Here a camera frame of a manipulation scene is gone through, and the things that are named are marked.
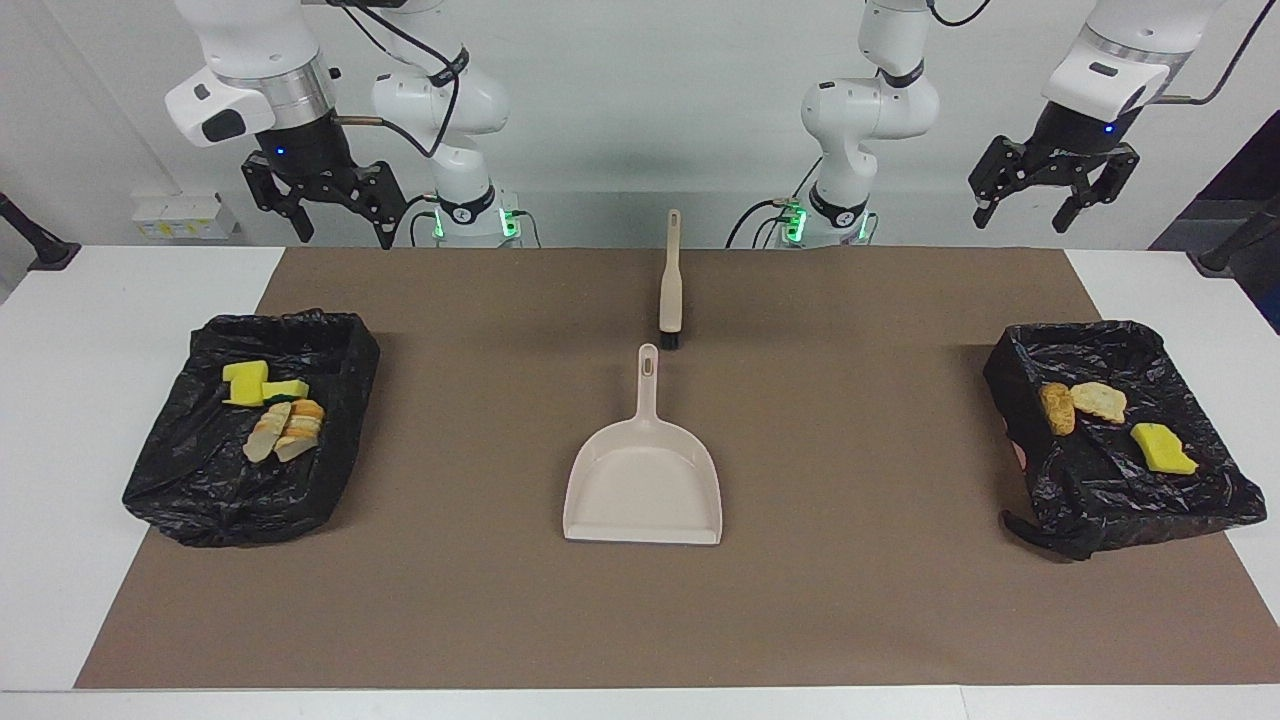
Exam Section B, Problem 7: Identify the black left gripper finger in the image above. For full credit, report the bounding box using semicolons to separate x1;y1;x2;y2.
1052;145;1141;234
968;135;1046;229

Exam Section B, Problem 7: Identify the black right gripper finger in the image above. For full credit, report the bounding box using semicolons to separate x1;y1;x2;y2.
242;155;316;244
350;162;408;251

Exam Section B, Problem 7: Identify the yellow sponge piece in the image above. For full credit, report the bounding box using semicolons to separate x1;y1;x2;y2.
1130;422;1199;476
222;360;269;407

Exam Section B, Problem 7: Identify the small beige bread chunk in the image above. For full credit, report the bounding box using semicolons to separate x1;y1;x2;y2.
1070;381;1128;425

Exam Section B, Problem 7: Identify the beige bread chunk orange crust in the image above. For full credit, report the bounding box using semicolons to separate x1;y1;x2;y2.
273;398;327;463

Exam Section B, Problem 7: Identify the brown peanut shaped toy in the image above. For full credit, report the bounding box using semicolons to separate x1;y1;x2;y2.
1038;383;1077;437

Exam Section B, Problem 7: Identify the beige brush with black bristles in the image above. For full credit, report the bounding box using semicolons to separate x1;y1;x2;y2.
657;209;685;351

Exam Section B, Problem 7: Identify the beige plastic dustpan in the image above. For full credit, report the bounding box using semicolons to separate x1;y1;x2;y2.
562;343;724;546

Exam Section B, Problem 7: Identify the black bag lined bin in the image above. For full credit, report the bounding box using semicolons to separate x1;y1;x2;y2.
982;320;1268;561
122;308;382;548

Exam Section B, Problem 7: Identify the black stand foot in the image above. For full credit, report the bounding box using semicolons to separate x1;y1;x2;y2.
0;192;82;272
1187;197;1280;276

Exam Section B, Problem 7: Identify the dark background panel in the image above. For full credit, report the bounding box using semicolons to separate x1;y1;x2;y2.
1148;108;1280;336

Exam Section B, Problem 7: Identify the brown table mat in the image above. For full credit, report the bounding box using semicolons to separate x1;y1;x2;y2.
75;247;1280;689

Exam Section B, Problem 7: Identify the black arm base cable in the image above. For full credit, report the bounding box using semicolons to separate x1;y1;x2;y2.
387;193;443;248
725;198;801;248

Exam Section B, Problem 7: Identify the white wall socket box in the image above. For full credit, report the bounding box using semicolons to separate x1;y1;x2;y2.
132;192;241;241

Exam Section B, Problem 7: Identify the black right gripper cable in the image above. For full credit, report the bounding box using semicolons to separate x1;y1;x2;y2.
325;0;463;159

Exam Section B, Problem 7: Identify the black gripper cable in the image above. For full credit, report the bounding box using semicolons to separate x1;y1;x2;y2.
1160;0;1266;106
325;0;463;159

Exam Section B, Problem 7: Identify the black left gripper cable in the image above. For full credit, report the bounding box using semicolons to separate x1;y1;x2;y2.
1160;0;1266;106

